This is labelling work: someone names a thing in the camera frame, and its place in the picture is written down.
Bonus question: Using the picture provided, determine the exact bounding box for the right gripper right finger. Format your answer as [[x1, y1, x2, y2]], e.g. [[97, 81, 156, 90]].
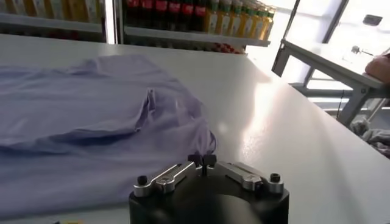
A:
[[203, 154, 285, 195]]

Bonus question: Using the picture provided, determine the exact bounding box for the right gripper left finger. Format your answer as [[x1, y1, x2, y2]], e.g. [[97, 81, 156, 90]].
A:
[[133, 154, 204, 198]]

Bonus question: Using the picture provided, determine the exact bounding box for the purple printed T-shirt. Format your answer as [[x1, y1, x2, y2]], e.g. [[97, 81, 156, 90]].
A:
[[0, 54, 218, 220]]

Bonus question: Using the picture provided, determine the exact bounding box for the person forearm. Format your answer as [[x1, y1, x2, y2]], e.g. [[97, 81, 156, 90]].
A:
[[364, 52, 390, 85]]

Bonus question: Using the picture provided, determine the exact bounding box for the grey white garment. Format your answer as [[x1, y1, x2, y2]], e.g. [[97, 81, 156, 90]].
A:
[[350, 118, 390, 159]]

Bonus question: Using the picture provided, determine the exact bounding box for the grey metal shelf rack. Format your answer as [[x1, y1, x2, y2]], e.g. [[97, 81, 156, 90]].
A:
[[0, 0, 106, 43], [114, 0, 272, 54]]

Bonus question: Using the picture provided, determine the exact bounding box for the yellow juice bottle green label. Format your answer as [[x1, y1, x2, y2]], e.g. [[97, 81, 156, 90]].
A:
[[65, 0, 85, 22], [250, 3, 265, 40], [4, 0, 21, 15], [239, 1, 254, 38], [44, 0, 63, 19], [85, 0, 103, 24], [229, 0, 243, 37], [204, 0, 219, 33], [261, 5, 277, 41], [216, 0, 232, 35], [23, 0, 42, 18]]

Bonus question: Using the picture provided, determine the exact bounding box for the red cap cola bottle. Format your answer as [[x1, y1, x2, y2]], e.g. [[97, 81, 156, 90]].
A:
[[126, 0, 140, 29], [194, 0, 208, 33], [167, 0, 182, 31], [140, 0, 154, 30], [181, 0, 195, 32], [154, 0, 168, 30]]

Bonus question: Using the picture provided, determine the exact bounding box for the grey metal frame table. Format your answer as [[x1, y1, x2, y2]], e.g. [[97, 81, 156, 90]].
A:
[[271, 38, 390, 127]]

